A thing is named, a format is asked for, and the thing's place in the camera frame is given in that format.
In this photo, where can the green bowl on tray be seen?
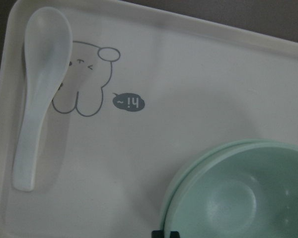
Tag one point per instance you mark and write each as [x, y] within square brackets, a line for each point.
[178, 178]

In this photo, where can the cream cartoon serving tray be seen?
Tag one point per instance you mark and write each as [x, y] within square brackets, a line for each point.
[146, 93]

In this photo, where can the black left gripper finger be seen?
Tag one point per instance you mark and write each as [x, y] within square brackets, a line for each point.
[163, 234]

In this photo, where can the white ceramic soup spoon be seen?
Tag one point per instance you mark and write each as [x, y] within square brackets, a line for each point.
[48, 44]

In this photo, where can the green bowl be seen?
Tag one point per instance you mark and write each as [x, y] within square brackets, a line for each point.
[178, 178]
[243, 193]

